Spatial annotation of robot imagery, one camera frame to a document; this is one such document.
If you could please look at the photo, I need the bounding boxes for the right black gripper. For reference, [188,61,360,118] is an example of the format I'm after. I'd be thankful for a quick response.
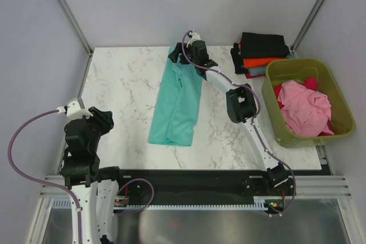
[168,42,198,66]

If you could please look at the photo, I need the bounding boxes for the teal t shirt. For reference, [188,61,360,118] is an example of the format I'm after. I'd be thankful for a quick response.
[148,60,202,147]

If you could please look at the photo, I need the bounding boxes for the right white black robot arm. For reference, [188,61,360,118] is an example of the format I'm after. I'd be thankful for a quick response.
[168,40,296,195]

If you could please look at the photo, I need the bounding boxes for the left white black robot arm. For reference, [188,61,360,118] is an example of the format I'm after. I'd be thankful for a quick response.
[61,107,126,243]

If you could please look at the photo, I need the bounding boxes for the black folded t shirt bottom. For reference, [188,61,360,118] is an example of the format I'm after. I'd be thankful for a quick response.
[230,43,246,74]

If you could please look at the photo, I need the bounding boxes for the black folded t shirt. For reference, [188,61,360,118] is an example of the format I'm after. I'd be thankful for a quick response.
[240,32,290,58]
[230,43,246,74]

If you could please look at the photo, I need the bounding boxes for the orange folded t shirt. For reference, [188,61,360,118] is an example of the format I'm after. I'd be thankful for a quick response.
[243,57,286,69]

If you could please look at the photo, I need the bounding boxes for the red folded t shirt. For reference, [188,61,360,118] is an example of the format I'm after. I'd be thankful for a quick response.
[244,73,265,79]

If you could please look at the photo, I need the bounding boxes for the black folded t shirt top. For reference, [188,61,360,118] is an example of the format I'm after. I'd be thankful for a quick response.
[240,32,290,58]

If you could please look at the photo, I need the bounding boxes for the grey blue folded t shirt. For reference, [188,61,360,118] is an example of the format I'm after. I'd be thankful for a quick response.
[247,53,296,75]

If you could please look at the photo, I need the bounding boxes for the olive green plastic bin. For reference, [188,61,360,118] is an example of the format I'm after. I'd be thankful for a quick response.
[262,58,356,148]

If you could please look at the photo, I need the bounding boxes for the red t shirt in bin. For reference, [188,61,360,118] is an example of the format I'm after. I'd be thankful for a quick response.
[273,77,335,137]

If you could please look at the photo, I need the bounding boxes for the pink t shirt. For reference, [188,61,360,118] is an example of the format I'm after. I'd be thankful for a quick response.
[276,80,333,136]

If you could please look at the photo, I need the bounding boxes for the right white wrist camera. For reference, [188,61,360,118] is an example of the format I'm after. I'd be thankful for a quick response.
[188,31,201,45]

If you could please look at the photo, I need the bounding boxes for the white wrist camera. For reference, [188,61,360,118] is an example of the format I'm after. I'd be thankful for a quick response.
[188,31,201,45]
[57,97,93,121]

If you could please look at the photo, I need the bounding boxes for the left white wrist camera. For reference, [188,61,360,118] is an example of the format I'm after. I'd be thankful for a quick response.
[57,97,93,121]

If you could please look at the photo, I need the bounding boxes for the white slotted cable duct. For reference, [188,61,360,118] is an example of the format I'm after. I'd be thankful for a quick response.
[52,198,285,211]

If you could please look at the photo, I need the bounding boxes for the left aluminium frame post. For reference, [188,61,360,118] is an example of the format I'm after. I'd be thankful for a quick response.
[38,0,94,56]

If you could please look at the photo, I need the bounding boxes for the aluminium frame post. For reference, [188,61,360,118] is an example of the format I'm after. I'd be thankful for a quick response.
[290,0,326,53]
[38,0,94,56]

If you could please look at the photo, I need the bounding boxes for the right aluminium frame post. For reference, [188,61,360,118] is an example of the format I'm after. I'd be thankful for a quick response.
[290,0,326,53]

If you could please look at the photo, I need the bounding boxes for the aluminium front rail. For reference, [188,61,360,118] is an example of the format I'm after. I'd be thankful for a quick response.
[40,175,351,199]

